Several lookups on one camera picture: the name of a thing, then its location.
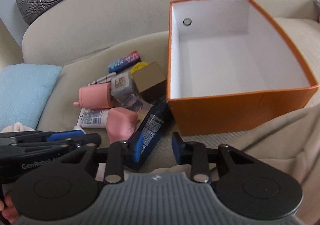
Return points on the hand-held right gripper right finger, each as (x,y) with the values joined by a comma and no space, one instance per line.
(177,146)

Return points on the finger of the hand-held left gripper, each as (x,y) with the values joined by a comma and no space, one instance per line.
(65,136)
(85,140)

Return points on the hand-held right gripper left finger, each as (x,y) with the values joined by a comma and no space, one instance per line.
(137,148)

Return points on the white printed tube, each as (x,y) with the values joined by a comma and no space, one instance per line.
(93,117)

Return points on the printed picture packet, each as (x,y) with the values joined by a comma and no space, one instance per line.
(136,105)

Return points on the orange cardboard box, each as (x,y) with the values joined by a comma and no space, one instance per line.
(237,112)

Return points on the person's left hand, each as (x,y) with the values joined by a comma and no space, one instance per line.
(6,208)

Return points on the pale pink cloth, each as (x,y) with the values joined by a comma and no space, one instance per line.
(17,127)

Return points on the pink bottle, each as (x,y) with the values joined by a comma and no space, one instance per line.
(95,96)

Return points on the light blue towel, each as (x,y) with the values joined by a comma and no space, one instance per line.
(22,92)

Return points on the striped white tube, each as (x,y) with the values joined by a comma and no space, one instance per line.
(102,79)

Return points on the grey picture box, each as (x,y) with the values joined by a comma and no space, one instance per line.
(122,85)

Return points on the brown cardboard box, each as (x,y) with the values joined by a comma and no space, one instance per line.
(151,82)

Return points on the yellow round object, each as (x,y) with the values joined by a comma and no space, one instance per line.
(140,66)

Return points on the blue red snack packet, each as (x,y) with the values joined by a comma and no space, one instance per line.
(124,61)

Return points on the beige sofa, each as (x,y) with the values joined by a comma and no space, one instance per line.
(112,15)

